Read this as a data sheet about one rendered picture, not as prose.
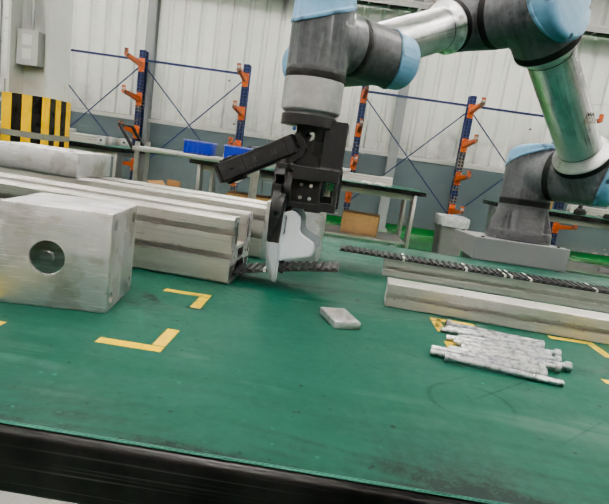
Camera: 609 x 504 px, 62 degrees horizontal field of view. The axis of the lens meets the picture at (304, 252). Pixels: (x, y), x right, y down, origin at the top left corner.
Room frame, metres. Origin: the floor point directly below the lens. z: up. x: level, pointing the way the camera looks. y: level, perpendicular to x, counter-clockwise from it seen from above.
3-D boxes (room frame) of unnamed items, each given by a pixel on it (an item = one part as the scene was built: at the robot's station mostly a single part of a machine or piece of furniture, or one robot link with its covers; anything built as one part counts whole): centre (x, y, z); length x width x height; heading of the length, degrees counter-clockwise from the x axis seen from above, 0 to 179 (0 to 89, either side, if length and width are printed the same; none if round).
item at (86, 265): (0.51, 0.23, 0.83); 0.11 x 0.10 x 0.10; 6
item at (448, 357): (0.45, -0.20, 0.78); 0.11 x 0.01 x 0.01; 79
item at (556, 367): (0.49, -0.21, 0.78); 0.11 x 0.01 x 0.01; 80
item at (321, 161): (0.67, 0.01, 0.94); 0.09 x 0.08 x 0.12; 84
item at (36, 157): (0.90, 0.46, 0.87); 0.16 x 0.11 x 0.07; 84
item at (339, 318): (0.54, -0.05, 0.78); 0.05 x 0.03 x 0.01; 18
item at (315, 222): (0.87, 0.02, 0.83); 0.12 x 0.09 x 0.10; 174
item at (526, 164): (1.26, -0.52, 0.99); 0.13 x 0.12 x 0.14; 39
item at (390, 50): (0.74, -0.05, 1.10); 0.11 x 0.11 x 0.08; 39
